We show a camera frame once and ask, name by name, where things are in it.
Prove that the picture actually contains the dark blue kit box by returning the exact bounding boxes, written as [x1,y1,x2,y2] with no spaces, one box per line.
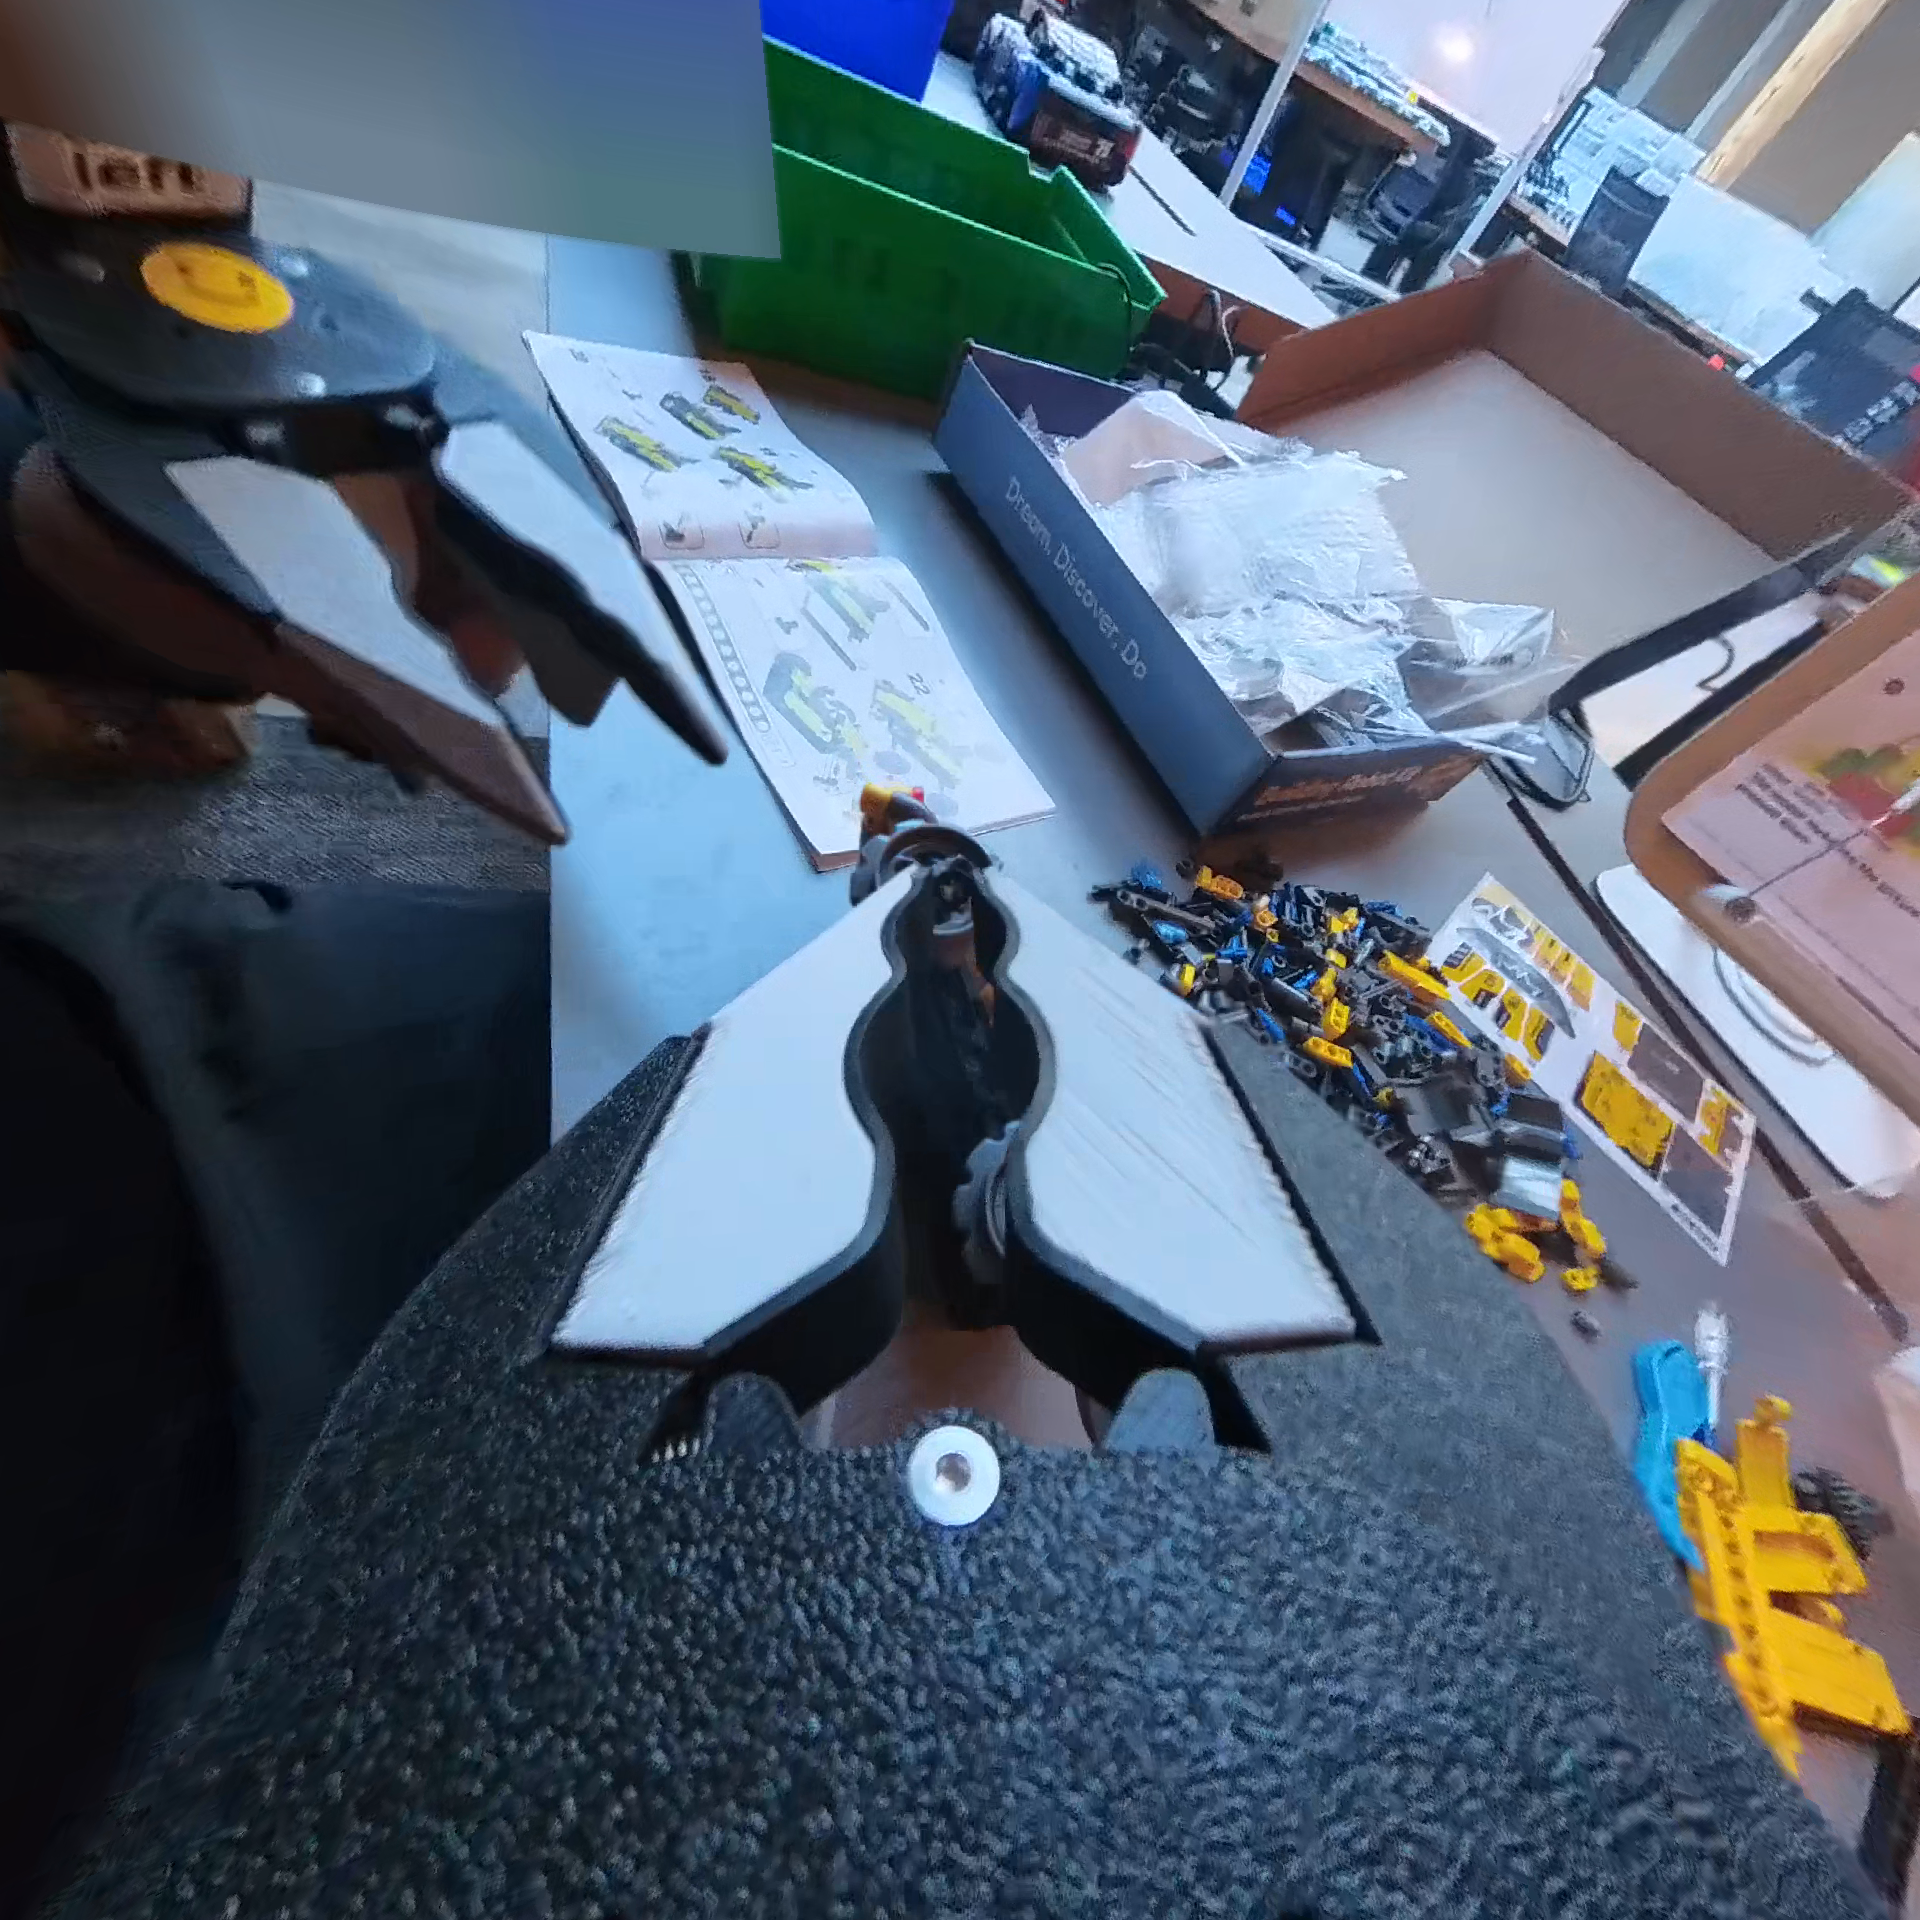
[931,343,1490,843]

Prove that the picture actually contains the dark toy truck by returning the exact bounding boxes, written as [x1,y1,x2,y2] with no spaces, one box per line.
[975,6,1151,191]

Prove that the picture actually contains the green plastic crate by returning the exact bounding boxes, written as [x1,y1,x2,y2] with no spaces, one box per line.
[675,146,1170,404]
[762,36,1061,228]

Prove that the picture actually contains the white stand base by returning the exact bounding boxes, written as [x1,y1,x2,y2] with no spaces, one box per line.
[1594,862,1920,1195]

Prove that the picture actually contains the blue plastic bin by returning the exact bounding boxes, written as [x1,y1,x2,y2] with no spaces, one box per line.
[760,0,959,67]

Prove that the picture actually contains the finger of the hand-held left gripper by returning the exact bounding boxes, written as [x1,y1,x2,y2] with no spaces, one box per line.
[432,416,733,769]
[164,451,572,846]

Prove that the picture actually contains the large cardboard box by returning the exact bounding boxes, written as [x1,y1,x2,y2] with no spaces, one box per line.
[1236,247,1914,663]

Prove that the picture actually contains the person's left hand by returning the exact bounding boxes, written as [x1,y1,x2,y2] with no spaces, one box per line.
[7,442,289,704]

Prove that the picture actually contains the printed paper sheet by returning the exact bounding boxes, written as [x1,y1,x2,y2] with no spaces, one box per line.
[1663,644,1920,940]

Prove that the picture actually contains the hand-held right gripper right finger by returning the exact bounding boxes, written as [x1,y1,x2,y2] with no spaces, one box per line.
[957,866,1364,1410]

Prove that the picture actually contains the crumpled clear plastic wrap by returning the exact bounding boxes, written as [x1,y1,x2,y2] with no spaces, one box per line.
[1050,404,1580,760]

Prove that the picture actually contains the grey desk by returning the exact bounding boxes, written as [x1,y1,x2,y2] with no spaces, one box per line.
[543,233,1920,1878]

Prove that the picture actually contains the wooden post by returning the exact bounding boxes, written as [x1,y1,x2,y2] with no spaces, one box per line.
[0,666,254,779]

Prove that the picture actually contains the black and yellow toy chassis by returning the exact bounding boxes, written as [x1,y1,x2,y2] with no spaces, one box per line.
[847,780,1044,1330]

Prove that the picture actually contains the grey side table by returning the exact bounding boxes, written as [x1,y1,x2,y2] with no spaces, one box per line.
[923,52,1342,333]

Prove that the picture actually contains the wooden sign board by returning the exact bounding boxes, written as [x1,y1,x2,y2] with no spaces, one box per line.
[1624,576,1920,1039]

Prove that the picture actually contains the white metal pole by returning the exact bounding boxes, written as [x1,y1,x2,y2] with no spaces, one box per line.
[1223,0,1338,212]

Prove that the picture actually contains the grey-hub toy wheel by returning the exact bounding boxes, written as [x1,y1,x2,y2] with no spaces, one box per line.
[1788,1467,1896,1567]

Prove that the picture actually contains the blue brick separator tool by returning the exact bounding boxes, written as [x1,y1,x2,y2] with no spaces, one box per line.
[1630,1339,1716,1570]

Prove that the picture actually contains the open instruction booklet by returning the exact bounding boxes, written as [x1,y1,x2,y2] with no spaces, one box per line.
[523,330,1061,876]

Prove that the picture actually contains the person's legs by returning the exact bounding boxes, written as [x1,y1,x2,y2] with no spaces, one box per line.
[0,876,560,1878]

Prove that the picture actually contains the yellow and black sticker sheet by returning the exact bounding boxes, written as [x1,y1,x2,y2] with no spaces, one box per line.
[1422,873,1759,1266]

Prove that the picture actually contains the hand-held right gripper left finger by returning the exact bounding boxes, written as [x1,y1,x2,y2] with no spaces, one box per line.
[553,865,948,1398]

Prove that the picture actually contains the black desk stand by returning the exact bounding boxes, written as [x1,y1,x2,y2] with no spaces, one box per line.
[1477,532,1871,813]

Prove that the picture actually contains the pile of small toy parts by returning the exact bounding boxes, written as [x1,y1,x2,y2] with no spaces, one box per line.
[1093,855,1639,1300]

